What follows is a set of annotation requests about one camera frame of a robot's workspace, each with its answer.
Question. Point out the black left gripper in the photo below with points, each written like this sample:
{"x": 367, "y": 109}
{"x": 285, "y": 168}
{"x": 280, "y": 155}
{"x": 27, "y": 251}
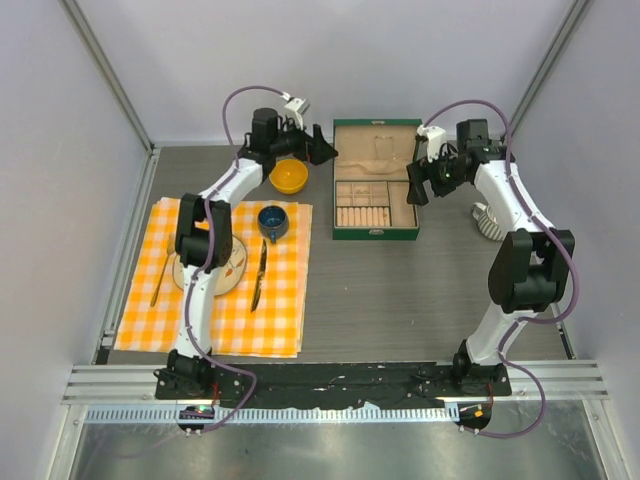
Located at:
{"x": 314, "y": 149}

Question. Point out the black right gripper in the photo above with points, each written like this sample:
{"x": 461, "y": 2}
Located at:
{"x": 421, "y": 170}

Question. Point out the green jewelry tray insert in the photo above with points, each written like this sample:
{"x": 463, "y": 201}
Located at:
{"x": 373, "y": 205}

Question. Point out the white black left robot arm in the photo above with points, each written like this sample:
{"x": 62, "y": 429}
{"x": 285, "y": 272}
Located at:
{"x": 203, "y": 241}

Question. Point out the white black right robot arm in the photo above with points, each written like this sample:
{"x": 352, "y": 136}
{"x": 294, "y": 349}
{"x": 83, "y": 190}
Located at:
{"x": 531, "y": 269}

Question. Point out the green jewelry box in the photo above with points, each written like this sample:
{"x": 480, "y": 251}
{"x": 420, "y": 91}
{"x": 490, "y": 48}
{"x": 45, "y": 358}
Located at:
{"x": 374, "y": 150}

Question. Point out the orange bowl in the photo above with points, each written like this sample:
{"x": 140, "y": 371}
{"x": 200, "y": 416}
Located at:
{"x": 289, "y": 176}

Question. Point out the grey striped mug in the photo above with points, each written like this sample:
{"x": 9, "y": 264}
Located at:
{"x": 486, "y": 222}

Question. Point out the dark blue mug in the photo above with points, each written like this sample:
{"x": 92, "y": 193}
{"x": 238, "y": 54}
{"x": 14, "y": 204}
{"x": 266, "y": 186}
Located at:
{"x": 273, "y": 222}

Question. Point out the beige bird pattern plate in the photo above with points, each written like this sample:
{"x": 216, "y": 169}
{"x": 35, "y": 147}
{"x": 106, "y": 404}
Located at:
{"x": 232, "y": 272}

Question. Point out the orange white checkered cloth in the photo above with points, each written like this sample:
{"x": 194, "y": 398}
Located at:
{"x": 152, "y": 313}

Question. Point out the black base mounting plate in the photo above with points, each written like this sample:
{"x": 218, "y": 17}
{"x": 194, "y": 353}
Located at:
{"x": 328, "y": 386}

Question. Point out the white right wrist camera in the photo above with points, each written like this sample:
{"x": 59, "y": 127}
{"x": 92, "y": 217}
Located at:
{"x": 431, "y": 138}

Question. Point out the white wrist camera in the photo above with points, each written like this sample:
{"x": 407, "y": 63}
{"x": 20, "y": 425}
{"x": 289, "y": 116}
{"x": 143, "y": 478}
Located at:
{"x": 431, "y": 138}
{"x": 295, "y": 108}

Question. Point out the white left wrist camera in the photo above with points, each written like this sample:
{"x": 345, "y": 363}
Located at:
{"x": 295, "y": 108}

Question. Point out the black handled knife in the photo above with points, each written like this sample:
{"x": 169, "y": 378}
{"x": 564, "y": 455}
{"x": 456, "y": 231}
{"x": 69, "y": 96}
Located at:
{"x": 259, "y": 277}

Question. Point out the white slotted cable duct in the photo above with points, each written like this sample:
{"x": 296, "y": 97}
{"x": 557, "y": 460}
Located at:
{"x": 199, "y": 414}

